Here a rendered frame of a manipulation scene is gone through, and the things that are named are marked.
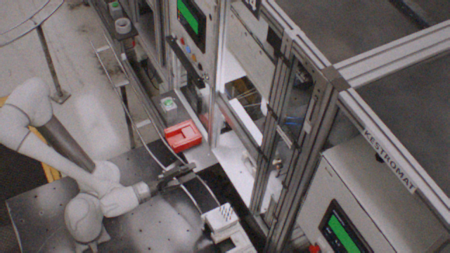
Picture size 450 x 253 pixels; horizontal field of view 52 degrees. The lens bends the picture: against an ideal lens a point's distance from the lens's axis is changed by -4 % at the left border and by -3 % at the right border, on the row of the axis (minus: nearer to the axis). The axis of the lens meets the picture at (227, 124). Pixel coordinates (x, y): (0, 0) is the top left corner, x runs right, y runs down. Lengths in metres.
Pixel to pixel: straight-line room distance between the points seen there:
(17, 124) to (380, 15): 1.40
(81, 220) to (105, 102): 1.74
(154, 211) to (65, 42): 2.28
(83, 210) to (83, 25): 2.55
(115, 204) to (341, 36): 1.14
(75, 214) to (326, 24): 1.42
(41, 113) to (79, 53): 2.24
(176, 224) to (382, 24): 1.49
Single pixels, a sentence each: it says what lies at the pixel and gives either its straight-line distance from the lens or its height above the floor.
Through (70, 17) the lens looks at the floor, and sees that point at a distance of 4.66.
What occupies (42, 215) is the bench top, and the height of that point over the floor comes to 0.68.
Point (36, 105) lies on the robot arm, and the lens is 2.07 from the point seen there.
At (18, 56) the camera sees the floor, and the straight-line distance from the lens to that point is 4.42.
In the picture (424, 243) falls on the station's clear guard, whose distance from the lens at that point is 1.31.
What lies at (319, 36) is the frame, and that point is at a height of 2.01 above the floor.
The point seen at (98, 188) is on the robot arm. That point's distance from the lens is 2.19.
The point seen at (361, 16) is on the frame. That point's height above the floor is 2.01.
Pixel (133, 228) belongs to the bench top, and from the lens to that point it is 2.52.
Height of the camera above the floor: 2.95
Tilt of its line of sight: 53 degrees down
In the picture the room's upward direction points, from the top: 6 degrees clockwise
